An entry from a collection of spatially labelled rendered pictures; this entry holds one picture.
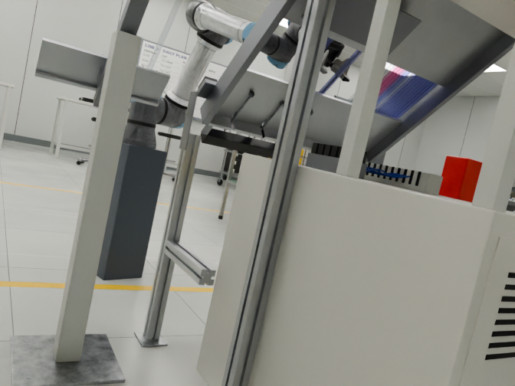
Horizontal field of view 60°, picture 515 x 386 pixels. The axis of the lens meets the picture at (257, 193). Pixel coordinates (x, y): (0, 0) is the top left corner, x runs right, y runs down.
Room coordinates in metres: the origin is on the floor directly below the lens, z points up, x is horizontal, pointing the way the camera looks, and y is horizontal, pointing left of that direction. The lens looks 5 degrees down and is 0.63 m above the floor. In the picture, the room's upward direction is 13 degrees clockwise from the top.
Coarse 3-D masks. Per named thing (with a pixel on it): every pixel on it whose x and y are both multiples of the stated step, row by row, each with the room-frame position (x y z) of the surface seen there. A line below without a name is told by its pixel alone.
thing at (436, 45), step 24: (336, 0) 1.07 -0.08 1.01; (360, 0) 1.08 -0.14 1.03; (408, 0) 1.16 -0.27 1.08; (432, 0) 1.17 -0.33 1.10; (336, 24) 1.13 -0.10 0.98; (360, 24) 1.14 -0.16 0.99; (408, 24) 1.17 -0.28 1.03; (432, 24) 1.24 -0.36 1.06; (456, 24) 1.26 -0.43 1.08; (480, 24) 1.27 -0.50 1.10; (360, 48) 1.26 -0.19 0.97; (408, 48) 1.30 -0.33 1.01; (432, 48) 1.31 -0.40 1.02; (456, 48) 1.33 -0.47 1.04; (480, 48) 1.35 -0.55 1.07; (432, 72) 1.40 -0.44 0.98; (456, 72) 1.42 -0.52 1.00
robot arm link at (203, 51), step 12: (204, 36) 1.81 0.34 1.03; (216, 36) 1.81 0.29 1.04; (204, 48) 1.83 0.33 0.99; (216, 48) 1.84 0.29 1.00; (192, 60) 1.85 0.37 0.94; (204, 60) 1.85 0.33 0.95; (192, 72) 1.86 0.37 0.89; (204, 72) 1.89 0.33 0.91; (180, 84) 1.88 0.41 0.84; (192, 84) 1.89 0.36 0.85; (168, 96) 1.90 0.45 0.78; (180, 96) 1.90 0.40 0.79; (168, 108) 1.88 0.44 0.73; (180, 108) 1.90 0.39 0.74; (168, 120) 1.90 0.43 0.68; (180, 120) 1.94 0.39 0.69
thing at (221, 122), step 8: (216, 120) 1.35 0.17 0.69; (224, 120) 1.37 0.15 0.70; (224, 128) 1.36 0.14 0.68; (232, 128) 1.39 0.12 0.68; (240, 128) 1.39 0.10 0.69; (248, 128) 1.41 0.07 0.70; (256, 128) 1.43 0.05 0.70; (264, 128) 1.45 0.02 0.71; (256, 136) 1.42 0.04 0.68; (264, 136) 1.43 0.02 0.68; (272, 136) 1.45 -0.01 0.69; (304, 144) 1.52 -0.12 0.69; (312, 144) 1.54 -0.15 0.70; (328, 144) 1.60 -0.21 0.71
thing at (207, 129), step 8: (208, 128) 1.35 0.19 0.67; (208, 136) 1.38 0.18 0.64; (216, 136) 1.40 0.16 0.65; (224, 136) 1.42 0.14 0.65; (232, 136) 1.44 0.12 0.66; (240, 136) 1.46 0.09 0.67; (208, 144) 1.42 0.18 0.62; (216, 144) 1.42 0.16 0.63; (224, 144) 1.43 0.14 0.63; (232, 144) 1.44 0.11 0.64; (240, 144) 1.45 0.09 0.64; (248, 144) 1.46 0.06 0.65; (256, 144) 1.48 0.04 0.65; (264, 144) 1.50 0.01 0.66; (272, 144) 1.52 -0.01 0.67; (248, 152) 1.49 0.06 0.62; (256, 152) 1.50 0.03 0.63; (264, 152) 1.51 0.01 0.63; (272, 152) 1.52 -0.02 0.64
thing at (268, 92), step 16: (240, 80) 1.27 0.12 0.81; (256, 80) 1.28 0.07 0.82; (272, 80) 1.29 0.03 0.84; (240, 96) 1.32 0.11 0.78; (256, 96) 1.33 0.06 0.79; (272, 96) 1.35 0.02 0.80; (320, 96) 1.39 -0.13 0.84; (224, 112) 1.36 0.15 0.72; (240, 112) 1.37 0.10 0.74; (256, 112) 1.39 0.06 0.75; (272, 112) 1.40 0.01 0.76; (320, 112) 1.45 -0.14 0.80; (336, 112) 1.46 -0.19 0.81; (272, 128) 1.47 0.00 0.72; (320, 128) 1.52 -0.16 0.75; (336, 128) 1.53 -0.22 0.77; (384, 128) 1.59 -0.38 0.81; (336, 144) 1.61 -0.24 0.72; (368, 144) 1.65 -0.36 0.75
